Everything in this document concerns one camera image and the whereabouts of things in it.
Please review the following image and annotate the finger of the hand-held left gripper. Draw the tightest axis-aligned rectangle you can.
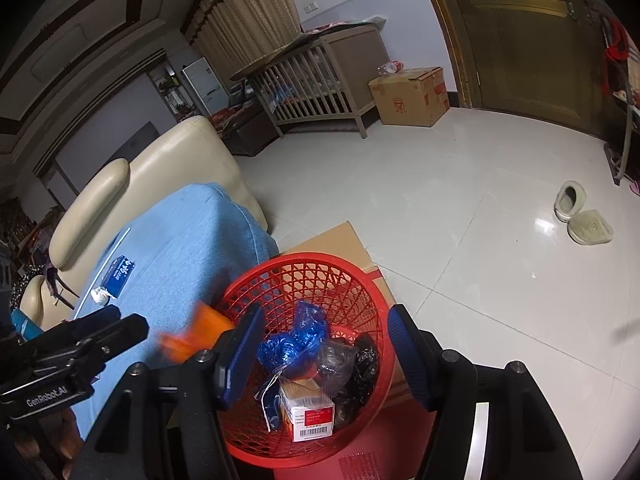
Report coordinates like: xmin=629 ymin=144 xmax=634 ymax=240
xmin=25 ymin=306 xmax=122 ymax=353
xmin=40 ymin=316 xmax=150 ymax=362

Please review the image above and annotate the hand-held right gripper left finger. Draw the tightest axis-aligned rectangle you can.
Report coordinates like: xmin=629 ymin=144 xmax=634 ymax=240
xmin=65 ymin=302 xmax=267 ymax=480

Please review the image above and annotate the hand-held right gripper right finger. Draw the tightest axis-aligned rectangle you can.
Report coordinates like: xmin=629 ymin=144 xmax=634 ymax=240
xmin=386 ymin=304 xmax=583 ymax=480

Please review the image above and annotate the orange wrapper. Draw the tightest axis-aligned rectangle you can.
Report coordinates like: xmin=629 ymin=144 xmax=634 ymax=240
xmin=159 ymin=301 xmax=236 ymax=363

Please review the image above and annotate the black plastic bag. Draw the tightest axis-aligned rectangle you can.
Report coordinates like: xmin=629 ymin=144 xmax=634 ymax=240
xmin=330 ymin=332 xmax=381 ymax=428

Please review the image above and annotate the blue plastic bag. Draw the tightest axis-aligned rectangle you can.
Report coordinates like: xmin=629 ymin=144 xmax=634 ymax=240
xmin=257 ymin=301 xmax=331 ymax=431

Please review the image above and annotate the white box with red label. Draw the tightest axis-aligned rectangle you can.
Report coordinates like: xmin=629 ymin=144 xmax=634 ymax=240
xmin=277 ymin=377 xmax=336 ymax=443

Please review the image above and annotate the red plastic basket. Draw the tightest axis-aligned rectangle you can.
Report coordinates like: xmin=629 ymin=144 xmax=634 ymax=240
xmin=216 ymin=254 xmax=398 ymax=471

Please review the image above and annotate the person's left hand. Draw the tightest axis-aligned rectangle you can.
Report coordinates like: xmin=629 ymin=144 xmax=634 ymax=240
xmin=15 ymin=400 xmax=83 ymax=466

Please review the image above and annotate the small blue carton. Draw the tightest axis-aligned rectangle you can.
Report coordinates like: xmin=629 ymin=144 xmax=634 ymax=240
xmin=102 ymin=255 xmax=137 ymax=301

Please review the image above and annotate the thin white stick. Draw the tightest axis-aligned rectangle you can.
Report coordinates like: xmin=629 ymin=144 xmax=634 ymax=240
xmin=72 ymin=227 xmax=132 ymax=318

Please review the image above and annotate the flat cardboard sheet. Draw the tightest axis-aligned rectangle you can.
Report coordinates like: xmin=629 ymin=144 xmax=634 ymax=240
xmin=277 ymin=220 xmax=416 ymax=406

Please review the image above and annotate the cream leather sofa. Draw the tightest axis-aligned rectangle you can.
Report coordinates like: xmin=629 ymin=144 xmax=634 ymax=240
xmin=20 ymin=115 xmax=268 ymax=321

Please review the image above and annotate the beige slipper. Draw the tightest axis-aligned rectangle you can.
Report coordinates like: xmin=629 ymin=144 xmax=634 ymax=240
xmin=567 ymin=208 xmax=615 ymax=246
xmin=554 ymin=181 xmax=587 ymax=223

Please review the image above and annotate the dark low cabinet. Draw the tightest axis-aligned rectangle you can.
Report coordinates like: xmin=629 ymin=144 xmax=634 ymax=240
xmin=220 ymin=105 xmax=281 ymax=156

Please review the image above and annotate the brown cardboard box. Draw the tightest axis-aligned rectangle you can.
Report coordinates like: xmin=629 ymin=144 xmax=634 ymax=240
xmin=369 ymin=66 xmax=451 ymax=127

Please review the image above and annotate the wooden crib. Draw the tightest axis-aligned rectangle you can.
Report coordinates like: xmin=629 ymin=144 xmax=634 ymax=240
xmin=230 ymin=22 xmax=388 ymax=138

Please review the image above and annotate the brown wooden door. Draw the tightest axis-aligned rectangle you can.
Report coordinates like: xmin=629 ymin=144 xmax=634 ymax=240
xmin=415 ymin=0 xmax=616 ymax=138

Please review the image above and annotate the beige curtain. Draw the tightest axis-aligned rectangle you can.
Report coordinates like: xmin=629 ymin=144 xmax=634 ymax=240
xmin=182 ymin=0 xmax=303 ymax=78

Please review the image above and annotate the coat rack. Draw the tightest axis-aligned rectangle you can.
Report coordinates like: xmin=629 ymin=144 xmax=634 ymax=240
xmin=597 ymin=10 xmax=640 ymax=186

